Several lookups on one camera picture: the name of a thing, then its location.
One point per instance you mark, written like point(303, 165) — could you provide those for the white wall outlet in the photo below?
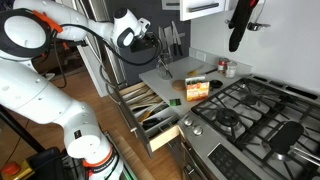
point(200, 55)

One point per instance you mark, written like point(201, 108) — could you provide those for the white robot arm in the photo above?
point(26, 32)

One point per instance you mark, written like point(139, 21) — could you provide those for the round cork lid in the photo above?
point(179, 85)

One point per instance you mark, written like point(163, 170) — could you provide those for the orange carton box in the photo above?
point(197, 88)

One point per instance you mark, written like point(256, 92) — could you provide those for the transparent glass jar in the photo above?
point(164, 66)

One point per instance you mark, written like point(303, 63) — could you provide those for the black frying pan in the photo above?
point(293, 141)

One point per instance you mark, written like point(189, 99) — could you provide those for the yellow-handled brush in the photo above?
point(194, 72)

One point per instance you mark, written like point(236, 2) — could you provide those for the red emergency stop button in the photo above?
point(17, 171)

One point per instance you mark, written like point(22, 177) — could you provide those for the orange-labelled spice jar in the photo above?
point(231, 70)

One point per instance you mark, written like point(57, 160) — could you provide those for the open kitchen drawer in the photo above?
point(147, 115)

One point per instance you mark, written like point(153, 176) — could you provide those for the white upper cabinet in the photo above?
point(191, 9)

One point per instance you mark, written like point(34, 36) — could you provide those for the green packet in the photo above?
point(175, 102)

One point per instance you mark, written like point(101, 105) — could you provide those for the black round lid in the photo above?
point(216, 84)

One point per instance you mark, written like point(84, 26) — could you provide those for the black oven mitt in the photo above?
point(239, 21)

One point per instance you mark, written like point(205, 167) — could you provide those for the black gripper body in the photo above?
point(150, 40)

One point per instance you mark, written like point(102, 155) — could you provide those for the gas stove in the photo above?
point(224, 136)

